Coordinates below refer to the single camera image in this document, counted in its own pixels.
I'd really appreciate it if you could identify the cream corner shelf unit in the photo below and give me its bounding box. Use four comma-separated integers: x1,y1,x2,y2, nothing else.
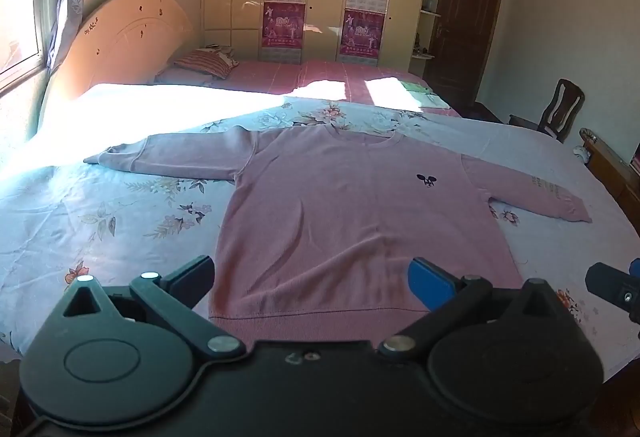
410,0,448,78

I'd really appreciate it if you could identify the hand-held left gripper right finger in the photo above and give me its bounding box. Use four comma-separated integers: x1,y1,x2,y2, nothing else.
377,258,571,360

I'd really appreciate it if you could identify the pink sweater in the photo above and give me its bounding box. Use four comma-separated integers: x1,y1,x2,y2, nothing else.
84,124,593,348

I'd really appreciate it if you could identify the white patterned pillow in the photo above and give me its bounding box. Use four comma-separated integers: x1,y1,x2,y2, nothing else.
205,44,241,68

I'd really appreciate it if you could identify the dark wooden chair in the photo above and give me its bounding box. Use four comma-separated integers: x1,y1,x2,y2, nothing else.
509,78,586,142

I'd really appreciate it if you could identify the pink pillow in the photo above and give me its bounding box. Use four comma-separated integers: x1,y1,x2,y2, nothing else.
154,66,221,86

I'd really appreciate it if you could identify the floral bed sheet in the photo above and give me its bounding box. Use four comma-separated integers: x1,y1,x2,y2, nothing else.
0,84,640,385

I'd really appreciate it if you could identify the orange striped pillow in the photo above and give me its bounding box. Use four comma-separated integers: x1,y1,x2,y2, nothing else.
172,48,240,80

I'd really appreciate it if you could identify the wooden cabinet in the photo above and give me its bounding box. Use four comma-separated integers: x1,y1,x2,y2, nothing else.
580,128,640,218

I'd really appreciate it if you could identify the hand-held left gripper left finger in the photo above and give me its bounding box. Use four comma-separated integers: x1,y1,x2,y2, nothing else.
60,256,248,363

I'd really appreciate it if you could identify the dark wooden door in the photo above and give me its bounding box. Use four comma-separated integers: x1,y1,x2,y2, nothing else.
435,0,507,102

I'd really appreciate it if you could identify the cream bed headboard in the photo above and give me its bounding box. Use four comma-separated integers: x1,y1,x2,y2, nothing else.
37,0,196,132

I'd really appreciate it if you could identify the pink checked bedspread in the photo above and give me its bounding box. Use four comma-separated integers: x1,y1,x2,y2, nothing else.
155,59,463,118

